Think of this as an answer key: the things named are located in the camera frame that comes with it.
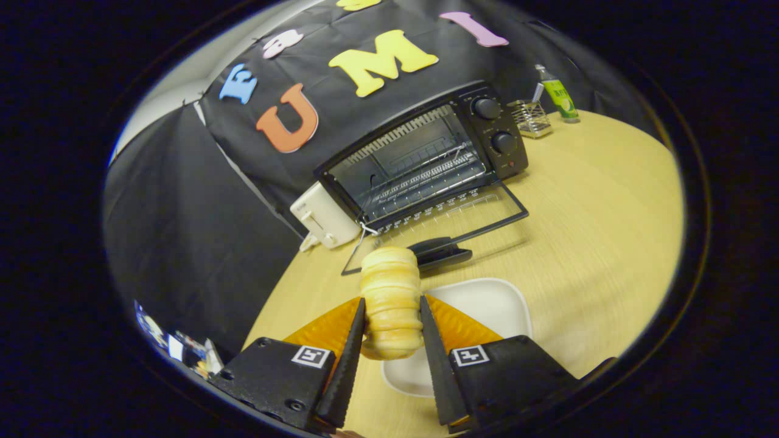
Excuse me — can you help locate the yellow bread roll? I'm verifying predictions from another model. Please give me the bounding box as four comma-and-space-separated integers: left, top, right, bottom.
358, 246, 425, 361

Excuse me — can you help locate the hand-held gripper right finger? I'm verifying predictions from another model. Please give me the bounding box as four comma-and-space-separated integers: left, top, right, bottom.
418, 294, 616, 434

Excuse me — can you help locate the metal wire holder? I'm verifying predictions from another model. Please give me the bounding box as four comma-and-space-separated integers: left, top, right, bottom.
506, 99, 554, 139

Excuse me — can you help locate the colourful packets pile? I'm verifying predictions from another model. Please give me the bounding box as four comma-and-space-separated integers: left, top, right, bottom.
133, 299, 225, 380

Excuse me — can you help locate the green drink bottle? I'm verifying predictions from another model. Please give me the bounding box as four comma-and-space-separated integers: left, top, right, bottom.
534, 63, 581, 124

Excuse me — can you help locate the white toaster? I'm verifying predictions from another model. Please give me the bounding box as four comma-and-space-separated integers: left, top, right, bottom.
289, 181, 363, 251

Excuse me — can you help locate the white square plate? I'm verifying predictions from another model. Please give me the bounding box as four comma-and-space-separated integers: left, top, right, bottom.
380, 277, 534, 399

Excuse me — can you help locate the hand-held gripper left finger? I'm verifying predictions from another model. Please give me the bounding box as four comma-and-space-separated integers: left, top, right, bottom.
207, 296, 368, 434

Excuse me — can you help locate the black toaster oven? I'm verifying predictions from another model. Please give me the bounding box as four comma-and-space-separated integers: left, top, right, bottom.
313, 81, 531, 276

